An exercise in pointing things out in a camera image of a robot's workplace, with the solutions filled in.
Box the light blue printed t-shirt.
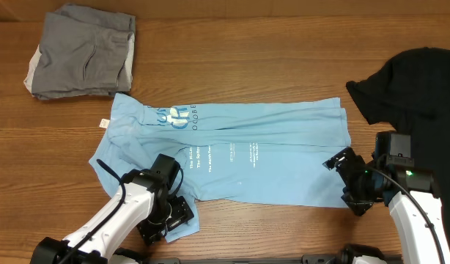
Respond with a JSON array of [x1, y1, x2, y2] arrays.
[[88, 92, 353, 244]]

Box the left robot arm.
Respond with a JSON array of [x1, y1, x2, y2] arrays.
[[30, 154, 194, 264]]

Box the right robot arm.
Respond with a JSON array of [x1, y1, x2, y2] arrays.
[[323, 131, 450, 263]]

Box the black garment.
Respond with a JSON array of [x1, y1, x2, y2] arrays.
[[346, 48, 450, 248]]

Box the folded grey shorts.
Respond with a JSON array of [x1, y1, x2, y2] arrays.
[[23, 3, 136, 100]]

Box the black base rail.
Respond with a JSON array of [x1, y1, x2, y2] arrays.
[[78, 253, 343, 264]]

